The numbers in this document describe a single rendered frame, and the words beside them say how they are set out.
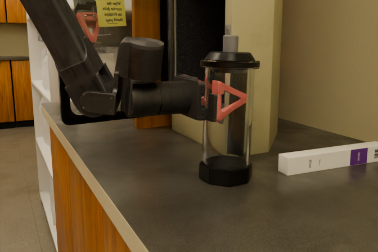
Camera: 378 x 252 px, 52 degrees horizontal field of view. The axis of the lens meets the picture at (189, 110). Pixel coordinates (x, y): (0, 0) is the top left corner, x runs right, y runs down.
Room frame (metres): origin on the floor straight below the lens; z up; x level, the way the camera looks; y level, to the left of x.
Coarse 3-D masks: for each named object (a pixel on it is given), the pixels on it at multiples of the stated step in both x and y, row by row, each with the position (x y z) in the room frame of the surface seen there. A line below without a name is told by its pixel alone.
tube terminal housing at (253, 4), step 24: (240, 0) 0.84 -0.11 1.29; (264, 0) 0.87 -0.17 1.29; (240, 24) 0.84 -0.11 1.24; (264, 24) 0.87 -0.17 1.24; (240, 48) 0.84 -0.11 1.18; (264, 48) 0.87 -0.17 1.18; (264, 72) 0.87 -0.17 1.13; (264, 96) 0.87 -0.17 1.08; (192, 120) 0.99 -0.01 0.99; (264, 120) 0.87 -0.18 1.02; (264, 144) 0.87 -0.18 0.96
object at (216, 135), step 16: (208, 80) 0.68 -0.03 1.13; (224, 80) 0.66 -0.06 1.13; (240, 80) 0.66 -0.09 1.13; (224, 96) 0.66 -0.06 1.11; (240, 112) 0.67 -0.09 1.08; (208, 128) 0.68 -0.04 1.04; (224, 128) 0.66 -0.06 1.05; (240, 128) 0.67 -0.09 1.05; (208, 144) 0.68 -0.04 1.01; (224, 144) 0.66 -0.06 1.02; (240, 144) 0.67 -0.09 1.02; (208, 160) 0.68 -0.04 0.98; (224, 160) 0.66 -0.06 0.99; (240, 160) 0.67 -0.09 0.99
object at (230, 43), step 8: (224, 40) 0.70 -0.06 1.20; (232, 40) 0.69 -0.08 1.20; (224, 48) 0.70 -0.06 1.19; (232, 48) 0.69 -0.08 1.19; (208, 56) 0.69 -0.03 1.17; (216, 56) 0.68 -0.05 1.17; (224, 56) 0.67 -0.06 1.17; (232, 56) 0.67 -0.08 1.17; (240, 56) 0.67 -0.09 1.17; (248, 56) 0.68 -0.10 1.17
